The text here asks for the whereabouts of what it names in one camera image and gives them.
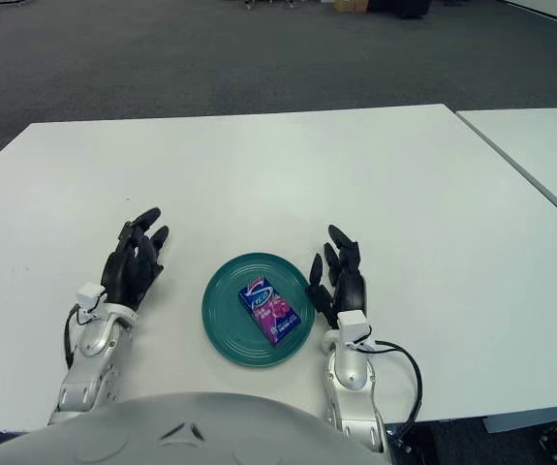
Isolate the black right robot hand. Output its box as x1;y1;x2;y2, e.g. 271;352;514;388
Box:
305;224;372;344

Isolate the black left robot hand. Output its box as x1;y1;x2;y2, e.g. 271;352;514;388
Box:
75;207;170;314

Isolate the blue purple gum box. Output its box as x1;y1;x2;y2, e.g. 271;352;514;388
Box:
237;274;302;347

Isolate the teal green round plate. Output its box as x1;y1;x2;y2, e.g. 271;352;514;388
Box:
201;252;317;370

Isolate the silver robot torso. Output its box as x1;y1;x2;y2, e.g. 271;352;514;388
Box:
0;391;390;465

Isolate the black furniture block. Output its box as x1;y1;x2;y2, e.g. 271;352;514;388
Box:
367;0;432;19

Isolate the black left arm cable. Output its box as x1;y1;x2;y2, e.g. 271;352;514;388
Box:
63;304;103;372

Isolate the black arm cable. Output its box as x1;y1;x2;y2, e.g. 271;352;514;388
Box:
355;338;424;440
63;304;103;372

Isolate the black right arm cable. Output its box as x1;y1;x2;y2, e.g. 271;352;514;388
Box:
355;338;424;440

